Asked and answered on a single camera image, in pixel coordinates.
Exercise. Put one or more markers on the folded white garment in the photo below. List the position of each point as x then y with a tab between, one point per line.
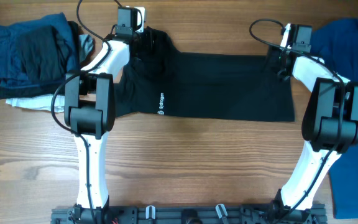
43	102

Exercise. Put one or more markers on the folded black garment underneath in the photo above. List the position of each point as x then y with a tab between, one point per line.
28	92

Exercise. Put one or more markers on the folded black garment on top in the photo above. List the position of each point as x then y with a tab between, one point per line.
44	54

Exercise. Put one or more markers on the folded blue garment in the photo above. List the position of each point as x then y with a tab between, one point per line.
11	75

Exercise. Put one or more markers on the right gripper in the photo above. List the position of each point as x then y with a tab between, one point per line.
272	53

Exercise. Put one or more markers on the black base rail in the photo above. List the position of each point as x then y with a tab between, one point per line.
251	213

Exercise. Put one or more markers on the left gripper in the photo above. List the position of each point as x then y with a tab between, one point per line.
147	45

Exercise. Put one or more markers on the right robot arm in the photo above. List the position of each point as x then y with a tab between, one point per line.
329	126

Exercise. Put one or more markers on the black polo shirt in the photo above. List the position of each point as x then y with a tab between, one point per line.
160	79

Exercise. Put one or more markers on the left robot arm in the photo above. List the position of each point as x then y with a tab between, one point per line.
90	112

